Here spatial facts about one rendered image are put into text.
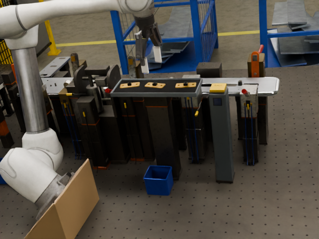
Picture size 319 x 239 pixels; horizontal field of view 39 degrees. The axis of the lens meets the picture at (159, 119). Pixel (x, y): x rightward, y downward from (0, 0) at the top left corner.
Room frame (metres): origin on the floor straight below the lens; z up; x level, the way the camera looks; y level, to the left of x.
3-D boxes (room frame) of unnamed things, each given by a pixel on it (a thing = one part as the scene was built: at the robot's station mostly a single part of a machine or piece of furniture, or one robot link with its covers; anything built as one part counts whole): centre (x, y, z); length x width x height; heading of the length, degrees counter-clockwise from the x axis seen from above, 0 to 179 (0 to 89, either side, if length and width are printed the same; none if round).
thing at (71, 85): (1.98, 0.38, 0.91); 0.07 x 0.05 x 0.42; 160
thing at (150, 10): (1.72, -0.01, 1.50); 0.09 x 0.09 x 0.06
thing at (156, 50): (1.77, -0.04, 1.28); 0.03 x 0.01 x 0.07; 56
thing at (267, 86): (2.10, 0.07, 1.00); 1.38 x 0.22 x 0.02; 70
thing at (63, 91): (2.01, 0.43, 0.88); 0.11 x 0.07 x 0.37; 160
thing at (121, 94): (1.71, -0.01, 1.16); 0.37 x 0.14 x 0.02; 70
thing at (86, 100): (1.86, 0.33, 0.89); 0.09 x 0.08 x 0.38; 160
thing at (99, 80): (1.95, 0.26, 0.95); 0.18 x 0.13 x 0.49; 70
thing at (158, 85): (1.72, 0.00, 1.17); 0.08 x 0.04 x 0.01; 59
